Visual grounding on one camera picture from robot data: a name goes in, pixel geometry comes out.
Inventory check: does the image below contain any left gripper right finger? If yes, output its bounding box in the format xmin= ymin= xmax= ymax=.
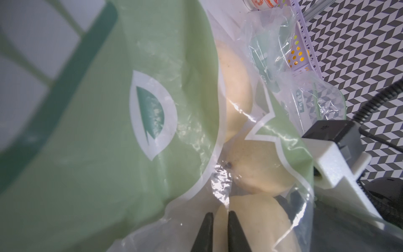
xmin=227 ymin=211 xmax=251 ymax=252

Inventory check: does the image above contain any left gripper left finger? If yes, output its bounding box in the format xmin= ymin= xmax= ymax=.
xmin=191 ymin=212 xmax=214 ymax=252

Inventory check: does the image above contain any zip bag with beige fruit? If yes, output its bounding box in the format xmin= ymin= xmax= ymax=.
xmin=1 ymin=1 xmax=313 ymax=252

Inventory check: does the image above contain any zip bag with orange fruit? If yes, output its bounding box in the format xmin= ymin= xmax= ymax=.
xmin=242 ymin=7 xmax=346 ymax=135

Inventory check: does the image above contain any purple plastic basket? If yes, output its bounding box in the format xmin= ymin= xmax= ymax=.
xmin=278 ymin=0 xmax=323 ymax=79

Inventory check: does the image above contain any orange patterned small bowl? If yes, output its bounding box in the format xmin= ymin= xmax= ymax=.
xmin=243 ymin=0 xmax=279 ymax=11

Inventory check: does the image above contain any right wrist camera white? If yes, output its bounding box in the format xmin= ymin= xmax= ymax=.
xmin=302 ymin=120 xmax=385 ymax=229

